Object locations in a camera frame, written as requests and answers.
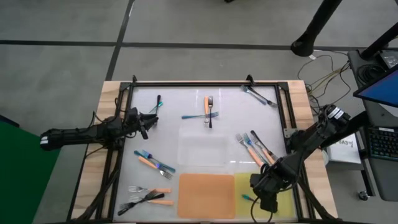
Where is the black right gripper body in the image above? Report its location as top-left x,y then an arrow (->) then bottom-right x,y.
259,194 -> 279,214

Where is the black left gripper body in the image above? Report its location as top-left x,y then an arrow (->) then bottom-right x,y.
136,114 -> 149,140

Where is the orange-handled silver fork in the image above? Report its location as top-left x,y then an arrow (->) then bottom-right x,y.
128,185 -> 172,194
129,195 -> 174,207
137,156 -> 174,180
251,135 -> 276,165
203,95 -> 210,128
235,133 -> 264,168

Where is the yellow silicone mat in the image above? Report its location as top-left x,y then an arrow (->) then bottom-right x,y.
233,172 -> 295,218

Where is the white translucent table sheet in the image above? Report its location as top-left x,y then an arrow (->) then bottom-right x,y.
113,85 -> 299,222

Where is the clear plastic tray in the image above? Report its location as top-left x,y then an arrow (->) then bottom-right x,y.
176,123 -> 230,167

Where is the orange silicone mat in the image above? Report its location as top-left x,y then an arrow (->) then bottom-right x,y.
177,173 -> 236,220

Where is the white labelled paper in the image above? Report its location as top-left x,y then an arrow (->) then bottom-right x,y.
326,133 -> 362,165

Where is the grey equipment cart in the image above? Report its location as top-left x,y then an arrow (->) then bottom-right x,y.
347,48 -> 398,202

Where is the black stand pole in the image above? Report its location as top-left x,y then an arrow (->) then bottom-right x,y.
290,0 -> 343,57
320,110 -> 369,149
360,21 -> 398,60

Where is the green floor board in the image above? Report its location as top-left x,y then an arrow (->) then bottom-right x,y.
0,119 -> 62,224

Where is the black backlit keyboard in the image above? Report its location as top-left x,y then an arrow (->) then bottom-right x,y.
366,126 -> 398,162

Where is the monitor with blue screen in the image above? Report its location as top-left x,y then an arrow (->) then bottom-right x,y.
353,63 -> 398,109

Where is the black power adapter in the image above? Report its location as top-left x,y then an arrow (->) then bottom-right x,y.
377,49 -> 398,70

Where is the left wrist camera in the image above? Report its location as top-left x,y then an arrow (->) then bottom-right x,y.
128,107 -> 140,124

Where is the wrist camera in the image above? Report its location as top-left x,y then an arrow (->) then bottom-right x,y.
128,107 -> 140,124
250,173 -> 266,196

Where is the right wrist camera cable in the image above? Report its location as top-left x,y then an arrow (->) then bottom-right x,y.
250,196 -> 275,224

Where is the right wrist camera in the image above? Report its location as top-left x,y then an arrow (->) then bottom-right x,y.
250,173 -> 266,196

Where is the black aluminium table frame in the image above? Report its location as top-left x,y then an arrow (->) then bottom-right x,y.
67,74 -> 338,224

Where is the yellow floor cable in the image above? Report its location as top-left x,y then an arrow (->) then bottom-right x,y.
307,62 -> 351,94

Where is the coiled black cable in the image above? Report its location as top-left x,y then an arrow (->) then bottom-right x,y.
356,63 -> 382,86

